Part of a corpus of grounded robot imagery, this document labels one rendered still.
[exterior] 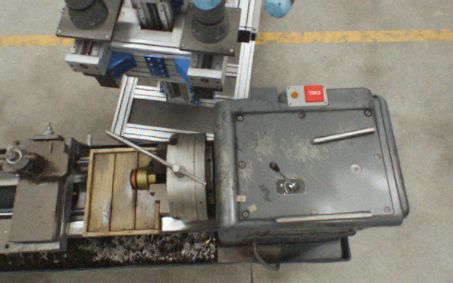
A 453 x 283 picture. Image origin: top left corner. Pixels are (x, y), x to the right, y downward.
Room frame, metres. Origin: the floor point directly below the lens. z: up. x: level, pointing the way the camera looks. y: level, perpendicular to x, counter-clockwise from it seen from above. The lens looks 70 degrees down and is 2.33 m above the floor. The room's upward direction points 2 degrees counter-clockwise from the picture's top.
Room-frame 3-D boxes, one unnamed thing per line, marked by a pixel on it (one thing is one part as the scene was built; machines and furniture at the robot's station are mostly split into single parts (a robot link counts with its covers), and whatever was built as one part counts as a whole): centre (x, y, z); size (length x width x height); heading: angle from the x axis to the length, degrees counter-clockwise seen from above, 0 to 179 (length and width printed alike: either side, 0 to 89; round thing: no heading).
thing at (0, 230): (0.30, 0.79, 0.90); 0.47 x 0.30 x 0.06; 1
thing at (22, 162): (0.38, 0.74, 1.13); 0.08 x 0.08 x 0.03
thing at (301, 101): (0.53, -0.28, 1.23); 0.13 x 0.08 x 0.05; 91
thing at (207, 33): (0.89, 0.04, 1.21); 0.15 x 0.15 x 0.10
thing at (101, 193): (0.30, 0.42, 0.89); 0.36 x 0.30 x 0.04; 1
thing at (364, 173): (0.33, -0.26, 1.06); 0.59 x 0.48 x 0.39; 91
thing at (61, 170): (0.38, 0.71, 0.99); 0.20 x 0.10 x 0.05; 91
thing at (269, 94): (0.53, -0.14, 1.24); 0.09 x 0.08 x 0.03; 91
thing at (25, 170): (0.38, 0.74, 1.07); 0.07 x 0.07 x 0.10; 1
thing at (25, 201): (0.32, 0.74, 0.95); 0.43 x 0.17 x 0.05; 1
